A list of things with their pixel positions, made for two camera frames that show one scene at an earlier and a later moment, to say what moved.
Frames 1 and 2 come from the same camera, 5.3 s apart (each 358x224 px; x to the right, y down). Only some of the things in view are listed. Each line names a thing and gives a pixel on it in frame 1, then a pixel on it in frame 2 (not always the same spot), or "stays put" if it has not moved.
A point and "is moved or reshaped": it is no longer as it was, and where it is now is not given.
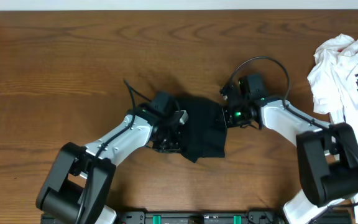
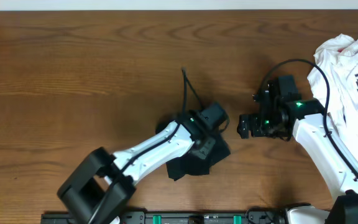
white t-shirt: x=344 y=81 stays put
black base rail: x=199 y=217 stays put
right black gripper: x=229 y=123 → x=256 y=130
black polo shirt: x=205 y=134 is moved or reshaped
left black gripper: x=169 y=143 → x=204 y=148
